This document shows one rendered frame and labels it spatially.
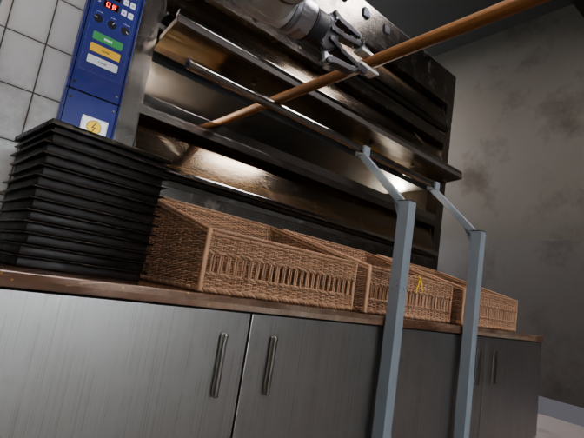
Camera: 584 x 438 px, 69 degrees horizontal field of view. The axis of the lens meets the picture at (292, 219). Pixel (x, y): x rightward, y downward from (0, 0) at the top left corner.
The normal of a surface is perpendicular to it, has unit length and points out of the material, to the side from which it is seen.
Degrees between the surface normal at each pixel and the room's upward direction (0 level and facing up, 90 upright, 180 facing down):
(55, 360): 90
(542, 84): 90
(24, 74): 90
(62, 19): 90
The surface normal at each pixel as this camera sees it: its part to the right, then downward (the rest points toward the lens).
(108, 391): 0.65, -0.03
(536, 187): -0.77, -0.22
